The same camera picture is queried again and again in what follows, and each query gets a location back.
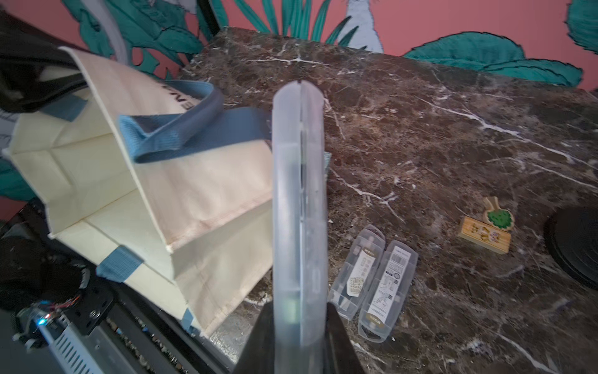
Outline small wooden toy block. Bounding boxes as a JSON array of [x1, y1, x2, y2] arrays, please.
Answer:
[[457, 196, 515, 255]]

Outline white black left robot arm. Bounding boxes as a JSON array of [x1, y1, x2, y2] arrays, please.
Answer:
[[1, 10, 87, 113]]

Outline white perforated cable tray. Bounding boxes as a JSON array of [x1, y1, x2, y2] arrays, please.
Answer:
[[39, 323, 146, 374]]

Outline clear plastic compass case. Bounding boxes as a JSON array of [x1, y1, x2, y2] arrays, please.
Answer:
[[328, 224, 386, 320]]

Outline cream canvas tote bag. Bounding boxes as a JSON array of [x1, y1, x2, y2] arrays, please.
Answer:
[[8, 47, 273, 336]]

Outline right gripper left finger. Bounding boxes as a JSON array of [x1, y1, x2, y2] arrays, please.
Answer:
[[232, 302, 275, 374]]

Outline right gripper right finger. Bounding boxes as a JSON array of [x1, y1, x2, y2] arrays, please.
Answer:
[[324, 303, 365, 374]]

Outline blue microphone on black stand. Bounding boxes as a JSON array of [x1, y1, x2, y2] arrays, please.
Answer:
[[543, 207, 597, 290]]

